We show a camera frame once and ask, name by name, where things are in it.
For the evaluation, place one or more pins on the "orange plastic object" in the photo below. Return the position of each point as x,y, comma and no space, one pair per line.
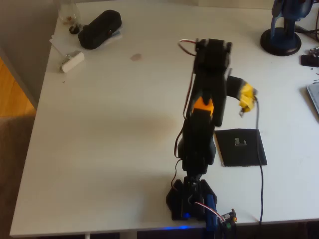
203,108

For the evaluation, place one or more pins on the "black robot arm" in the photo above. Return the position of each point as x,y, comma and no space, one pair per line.
209,74

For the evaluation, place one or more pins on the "black square mat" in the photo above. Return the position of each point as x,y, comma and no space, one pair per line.
246,156

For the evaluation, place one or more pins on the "small transparent plastic piece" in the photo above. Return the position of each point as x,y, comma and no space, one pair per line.
236,142

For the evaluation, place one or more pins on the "white power bank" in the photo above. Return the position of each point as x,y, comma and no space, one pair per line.
73,62

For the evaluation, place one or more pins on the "blue table clamp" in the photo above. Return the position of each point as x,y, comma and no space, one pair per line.
211,211

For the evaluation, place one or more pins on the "black oblong case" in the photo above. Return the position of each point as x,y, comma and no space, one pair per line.
99,30

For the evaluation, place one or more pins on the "motor controller board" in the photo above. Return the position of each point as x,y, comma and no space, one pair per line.
228,217

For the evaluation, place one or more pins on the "white paper sheets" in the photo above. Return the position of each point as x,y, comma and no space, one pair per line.
59,42

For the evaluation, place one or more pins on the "blue stand with black base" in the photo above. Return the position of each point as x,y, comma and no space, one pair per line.
280,42

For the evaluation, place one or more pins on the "grey laptop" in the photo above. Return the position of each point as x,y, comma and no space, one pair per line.
314,95

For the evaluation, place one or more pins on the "black phone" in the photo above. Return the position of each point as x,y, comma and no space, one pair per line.
310,60

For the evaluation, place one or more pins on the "small circuit board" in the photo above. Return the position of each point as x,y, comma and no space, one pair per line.
314,51

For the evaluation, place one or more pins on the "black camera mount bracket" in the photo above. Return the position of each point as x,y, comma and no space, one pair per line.
234,87

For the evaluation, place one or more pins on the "camera wrapped in yellow tape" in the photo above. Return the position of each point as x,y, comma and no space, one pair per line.
246,97

